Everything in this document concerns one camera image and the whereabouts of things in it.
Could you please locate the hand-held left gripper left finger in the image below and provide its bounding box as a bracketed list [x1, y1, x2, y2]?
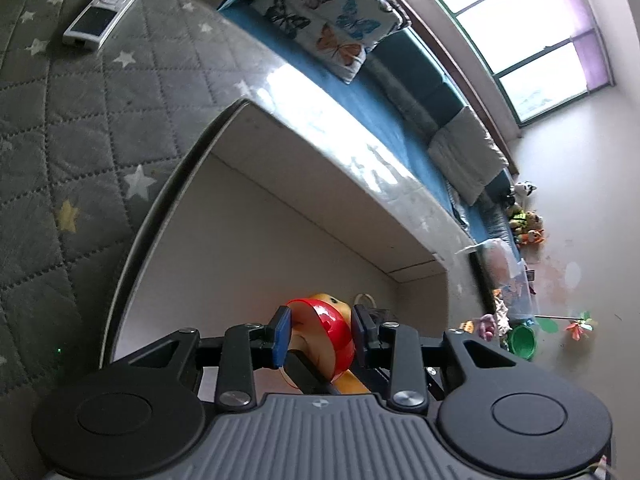
[107, 305, 292, 409]

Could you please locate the clear bag of toys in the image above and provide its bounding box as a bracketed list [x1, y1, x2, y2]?
[472, 237, 540, 322]

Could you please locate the green plastic bucket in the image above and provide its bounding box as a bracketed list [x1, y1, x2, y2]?
[507, 323, 537, 362]

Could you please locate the grey folded cushion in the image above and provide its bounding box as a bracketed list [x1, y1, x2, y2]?
[427, 107, 510, 206]

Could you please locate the colourful pinwheel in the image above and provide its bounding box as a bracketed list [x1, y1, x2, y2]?
[536, 311, 600, 344]

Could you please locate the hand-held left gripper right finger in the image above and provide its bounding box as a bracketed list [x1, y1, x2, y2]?
[352, 304, 521, 411]

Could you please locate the pile of stuffed toys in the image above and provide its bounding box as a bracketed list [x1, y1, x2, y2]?
[504, 180, 547, 247]

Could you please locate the butterfly print pillow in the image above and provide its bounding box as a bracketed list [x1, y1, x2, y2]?
[249, 0, 412, 85]

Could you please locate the grey star quilted blanket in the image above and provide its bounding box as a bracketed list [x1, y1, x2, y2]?
[0, 0, 478, 403]

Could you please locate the window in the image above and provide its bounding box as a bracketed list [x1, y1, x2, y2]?
[402, 0, 616, 128]

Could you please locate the red and yellow toy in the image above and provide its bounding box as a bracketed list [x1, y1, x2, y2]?
[281, 293, 375, 397]

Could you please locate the purple toy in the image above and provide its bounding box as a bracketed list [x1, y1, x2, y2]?
[475, 313, 497, 342]

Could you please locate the white remote control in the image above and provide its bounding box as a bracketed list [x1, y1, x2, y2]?
[62, 0, 148, 51]

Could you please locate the blue seat cushion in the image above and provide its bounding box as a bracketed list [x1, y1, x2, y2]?
[219, 0, 518, 261]

